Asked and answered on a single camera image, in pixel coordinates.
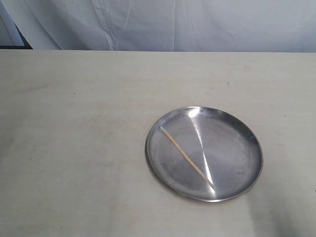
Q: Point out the thin beige flexible strip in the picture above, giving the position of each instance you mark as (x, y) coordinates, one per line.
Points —
(186, 157)

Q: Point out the round stainless steel plate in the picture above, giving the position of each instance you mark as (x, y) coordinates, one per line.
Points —
(223, 147)

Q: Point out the white backdrop cloth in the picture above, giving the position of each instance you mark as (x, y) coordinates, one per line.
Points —
(167, 25)

